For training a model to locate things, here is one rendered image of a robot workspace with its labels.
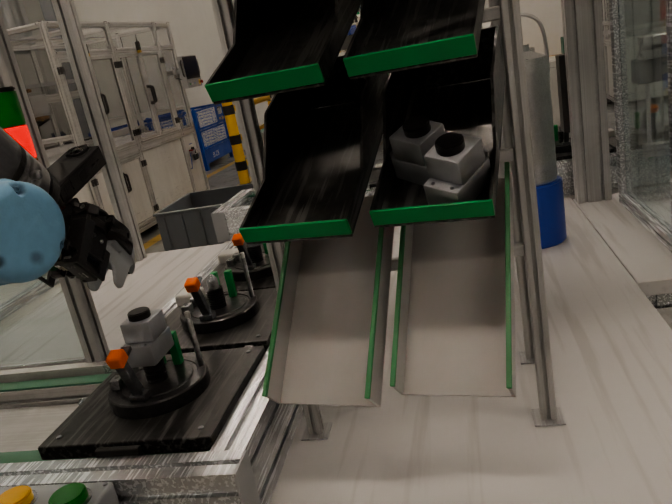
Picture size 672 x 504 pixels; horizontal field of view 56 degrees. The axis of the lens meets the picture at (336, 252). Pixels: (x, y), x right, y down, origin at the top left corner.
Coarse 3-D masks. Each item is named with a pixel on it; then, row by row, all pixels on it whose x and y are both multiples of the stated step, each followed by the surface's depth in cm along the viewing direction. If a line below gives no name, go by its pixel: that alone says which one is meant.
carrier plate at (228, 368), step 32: (192, 352) 100; (224, 352) 98; (256, 352) 96; (224, 384) 88; (96, 416) 86; (160, 416) 83; (192, 416) 81; (224, 416) 80; (64, 448) 80; (96, 448) 79; (160, 448) 78; (192, 448) 77
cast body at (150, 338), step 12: (132, 312) 86; (144, 312) 85; (156, 312) 87; (120, 324) 85; (132, 324) 84; (144, 324) 84; (156, 324) 86; (132, 336) 85; (144, 336) 85; (156, 336) 86; (168, 336) 89; (132, 348) 84; (144, 348) 84; (156, 348) 85; (168, 348) 88; (132, 360) 85; (144, 360) 84; (156, 360) 85
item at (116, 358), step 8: (112, 352) 79; (120, 352) 79; (128, 352) 81; (112, 360) 78; (120, 360) 79; (112, 368) 79; (120, 368) 80; (128, 368) 81; (120, 376) 81; (128, 376) 81; (136, 376) 82; (128, 384) 82; (136, 384) 82; (136, 392) 83
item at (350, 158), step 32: (288, 96) 85; (320, 96) 89; (352, 96) 88; (288, 128) 84; (320, 128) 86; (352, 128) 83; (288, 160) 83; (320, 160) 80; (352, 160) 78; (288, 192) 77; (320, 192) 75; (352, 192) 70; (256, 224) 74; (288, 224) 69; (320, 224) 67; (352, 224) 68
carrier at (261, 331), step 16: (240, 256) 112; (224, 272) 115; (208, 288) 111; (272, 288) 122; (192, 304) 113; (208, 304) 114; (224, 304) 112; (240, 304) 111; (256, 304) 112; (272, 304) 114; (176, 320) 115; (192, 320) 108; (208, 320) 107; (224, 320) 106; (240, 320) 108; (256, 320) 108; (272, 320) 107; (208, 336) 105; (224, 336) 104; (240, 336) 103; (256, 336) 101
